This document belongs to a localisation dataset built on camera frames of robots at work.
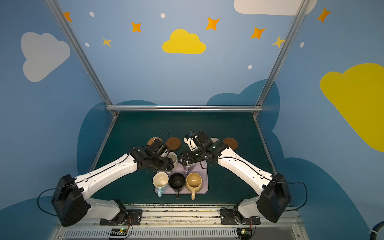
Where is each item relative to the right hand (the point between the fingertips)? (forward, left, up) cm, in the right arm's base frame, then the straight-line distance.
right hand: (186, 157), depth 77 cm
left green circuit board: (-33, +32, -20) cm, 50 cm away
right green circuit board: (-30, -31, -21) cm, 48 cm away
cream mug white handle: (-3, +5, +2) cm, 7 cm away
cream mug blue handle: (-8, +15, -15) cm, 22 cm away
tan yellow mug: (-7, -5, -17) cm, 19 cm away
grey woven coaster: (+4, -1, +9) cm, 10 cm away
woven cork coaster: (+21, +27, -17) cm, 38 cm away
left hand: (-2, +10, -6) cm, 12 cm away
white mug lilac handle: (-1, 0, -10) cm, 10 cm away
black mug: (-7, +5, -15) cm, 18 cm away
